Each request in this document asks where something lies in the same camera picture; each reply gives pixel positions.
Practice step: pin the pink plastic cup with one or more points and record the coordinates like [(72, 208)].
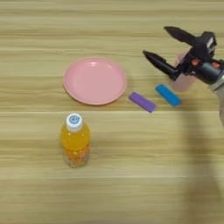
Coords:
[(183, 83)]

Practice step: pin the purple rectangular block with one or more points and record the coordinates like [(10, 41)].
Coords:
[(142, 102)]

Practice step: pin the small black box white label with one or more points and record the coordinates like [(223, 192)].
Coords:
[(208, 42)]

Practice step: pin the orange juice bottle white cap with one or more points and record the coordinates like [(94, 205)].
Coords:
[(75, 140)]

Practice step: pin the blue rectangular block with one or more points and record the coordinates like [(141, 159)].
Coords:
[(168, 95)]

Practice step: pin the pink plastic plate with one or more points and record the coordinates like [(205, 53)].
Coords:
[(94, 81)]

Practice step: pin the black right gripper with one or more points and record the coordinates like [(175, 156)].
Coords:
[(207, 70)]

